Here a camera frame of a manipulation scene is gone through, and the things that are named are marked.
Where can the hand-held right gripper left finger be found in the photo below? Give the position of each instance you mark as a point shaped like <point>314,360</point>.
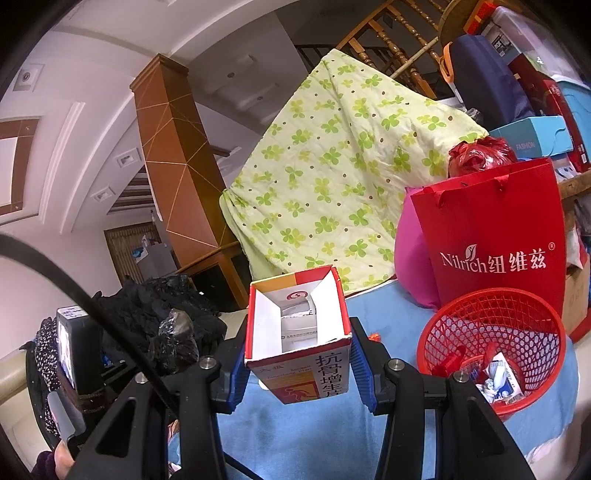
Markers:
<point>240,369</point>

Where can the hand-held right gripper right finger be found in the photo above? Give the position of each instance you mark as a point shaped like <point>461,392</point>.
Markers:
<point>360,369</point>

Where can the dark plastic bag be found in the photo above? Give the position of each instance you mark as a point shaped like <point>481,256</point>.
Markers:
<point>178,337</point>

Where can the orange white medicine box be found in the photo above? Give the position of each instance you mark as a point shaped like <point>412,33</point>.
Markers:
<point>295,295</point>

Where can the white tissue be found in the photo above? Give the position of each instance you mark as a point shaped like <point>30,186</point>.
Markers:
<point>485,386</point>

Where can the blue white carton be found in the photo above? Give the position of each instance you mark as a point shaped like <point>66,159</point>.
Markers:
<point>510,387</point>

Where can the red mesh basket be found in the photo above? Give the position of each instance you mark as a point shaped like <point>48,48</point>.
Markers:
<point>531,332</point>

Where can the person's left forearm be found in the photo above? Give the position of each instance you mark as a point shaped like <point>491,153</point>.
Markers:
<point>41,468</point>

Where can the person's left hand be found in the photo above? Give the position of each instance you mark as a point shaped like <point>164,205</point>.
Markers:
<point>62,464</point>

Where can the small orange wrapper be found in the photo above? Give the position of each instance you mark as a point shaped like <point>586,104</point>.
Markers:
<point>375,337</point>

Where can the blue towel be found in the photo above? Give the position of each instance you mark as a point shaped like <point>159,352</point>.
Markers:
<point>323,438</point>

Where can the wooden glass cabinet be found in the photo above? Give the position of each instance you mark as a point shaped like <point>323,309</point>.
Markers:
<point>217,281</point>

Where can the wooden lattice door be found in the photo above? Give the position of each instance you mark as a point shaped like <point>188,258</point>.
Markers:
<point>120,249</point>

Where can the white fridge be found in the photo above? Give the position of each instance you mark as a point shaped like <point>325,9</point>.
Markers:
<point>159,261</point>

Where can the pink pillow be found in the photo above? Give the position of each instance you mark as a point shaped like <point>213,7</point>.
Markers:
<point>411,258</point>

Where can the square ceiling light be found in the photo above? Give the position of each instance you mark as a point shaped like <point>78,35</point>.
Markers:
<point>127,159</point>
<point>102,196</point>

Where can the red paper bag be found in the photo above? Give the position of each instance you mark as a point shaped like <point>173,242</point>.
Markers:
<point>485,221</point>

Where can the green clover print blanket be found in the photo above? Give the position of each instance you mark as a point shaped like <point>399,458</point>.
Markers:
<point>332,175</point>

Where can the wooden pillar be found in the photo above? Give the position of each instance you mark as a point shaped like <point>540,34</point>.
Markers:
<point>171,152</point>

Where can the large red plastic bag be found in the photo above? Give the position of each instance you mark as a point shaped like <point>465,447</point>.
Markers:
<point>480,154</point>

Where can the white printed package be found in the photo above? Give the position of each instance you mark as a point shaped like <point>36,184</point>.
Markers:
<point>565,173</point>

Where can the wooden bench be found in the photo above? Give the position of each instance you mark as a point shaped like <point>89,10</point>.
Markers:
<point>577,182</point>

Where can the light blue cardboard box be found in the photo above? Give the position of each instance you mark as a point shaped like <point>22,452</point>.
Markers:
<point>531,134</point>

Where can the bamboo pole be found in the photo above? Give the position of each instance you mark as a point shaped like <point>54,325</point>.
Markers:
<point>415,56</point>

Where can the dark red box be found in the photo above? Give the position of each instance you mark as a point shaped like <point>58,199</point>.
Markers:
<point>551,101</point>

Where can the wooden stair railing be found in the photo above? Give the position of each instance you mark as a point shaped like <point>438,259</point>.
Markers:
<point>406,32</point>

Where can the light blue storage bin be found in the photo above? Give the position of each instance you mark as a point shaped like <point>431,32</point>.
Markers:
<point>579,106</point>

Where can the round wooden tabletop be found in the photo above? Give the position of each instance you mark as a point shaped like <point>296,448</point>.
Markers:
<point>455,18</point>

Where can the clear plastic storage box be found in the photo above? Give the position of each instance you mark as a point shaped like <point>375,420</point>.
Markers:
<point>531,32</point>

